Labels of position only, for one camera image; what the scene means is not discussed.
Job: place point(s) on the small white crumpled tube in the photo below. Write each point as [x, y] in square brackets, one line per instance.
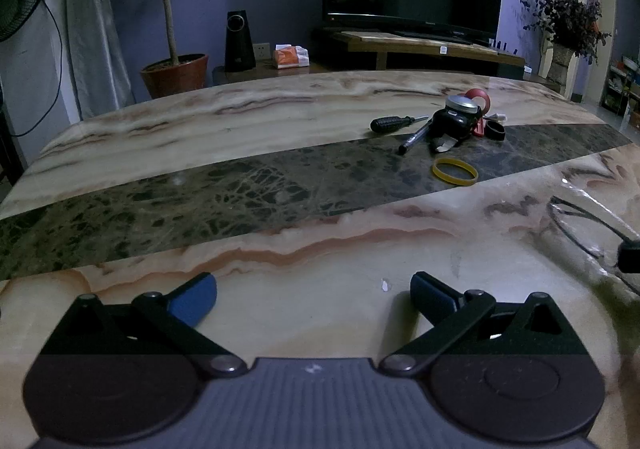
[497, 117]

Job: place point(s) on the terracotta plant pot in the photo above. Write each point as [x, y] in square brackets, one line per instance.
[175, 76]

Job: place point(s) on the dark leafy plant in vase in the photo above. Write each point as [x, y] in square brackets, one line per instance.
[565, 14]

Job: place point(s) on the black gel pen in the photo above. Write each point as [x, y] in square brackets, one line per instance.
[415, 139]

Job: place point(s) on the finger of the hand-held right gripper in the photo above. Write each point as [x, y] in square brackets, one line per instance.
[630, 256]

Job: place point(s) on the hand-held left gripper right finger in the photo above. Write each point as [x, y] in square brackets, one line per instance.
[430, 296]

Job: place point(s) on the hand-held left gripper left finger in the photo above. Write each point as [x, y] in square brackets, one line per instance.
[192, 301]

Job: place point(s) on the pale flower vase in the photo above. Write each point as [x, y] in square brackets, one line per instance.
[560, 64]

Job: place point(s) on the white wall socket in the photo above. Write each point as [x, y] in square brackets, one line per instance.
[261, 51]

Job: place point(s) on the clear plastic bag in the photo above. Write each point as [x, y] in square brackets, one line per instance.
[600, 229]

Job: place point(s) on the black speaker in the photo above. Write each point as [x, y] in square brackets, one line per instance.
[239, 41]

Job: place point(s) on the yellow rubber band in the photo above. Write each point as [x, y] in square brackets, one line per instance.
[455, 180]

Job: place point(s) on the orange tissue pack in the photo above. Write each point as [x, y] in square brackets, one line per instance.
[290, 56]

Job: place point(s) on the black gadget with metal cap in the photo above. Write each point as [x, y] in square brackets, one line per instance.
[452, 121]

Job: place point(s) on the translucent grey curtain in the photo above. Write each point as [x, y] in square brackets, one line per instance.
[95, 29]

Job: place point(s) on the low dark wooden cabinet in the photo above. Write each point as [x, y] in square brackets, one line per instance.
[260, 74]

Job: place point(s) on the cluttered storage shelf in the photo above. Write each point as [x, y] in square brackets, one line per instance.
[622, 89]

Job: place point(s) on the wooden television stand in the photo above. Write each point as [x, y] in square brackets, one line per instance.
[425, 49]

